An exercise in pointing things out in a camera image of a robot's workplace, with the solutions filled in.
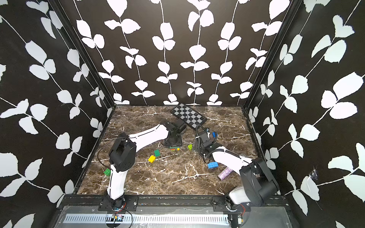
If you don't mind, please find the yellow brick lower left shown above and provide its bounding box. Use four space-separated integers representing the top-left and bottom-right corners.
148 155 156 163

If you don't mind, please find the purple glitter microphone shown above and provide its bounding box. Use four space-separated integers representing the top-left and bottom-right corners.
218 167 233 180

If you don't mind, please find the blue long brick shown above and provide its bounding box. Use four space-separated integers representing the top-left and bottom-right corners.
207 161 219 169

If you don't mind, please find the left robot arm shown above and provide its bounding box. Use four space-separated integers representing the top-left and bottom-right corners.
106 119 187 200

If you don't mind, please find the black white checkerboard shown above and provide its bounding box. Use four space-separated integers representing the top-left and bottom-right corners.
170 103 207 130

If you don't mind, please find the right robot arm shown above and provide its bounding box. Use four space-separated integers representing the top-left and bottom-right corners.
195 124 279 206

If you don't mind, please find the white slotted cable duct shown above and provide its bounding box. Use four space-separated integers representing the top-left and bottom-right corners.
61 214 229 225

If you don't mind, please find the bright green brick left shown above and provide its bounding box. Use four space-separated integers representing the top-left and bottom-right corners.
104 169 111 177

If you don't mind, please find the black mounting rail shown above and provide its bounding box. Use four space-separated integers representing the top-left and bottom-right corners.
56 194 291 213

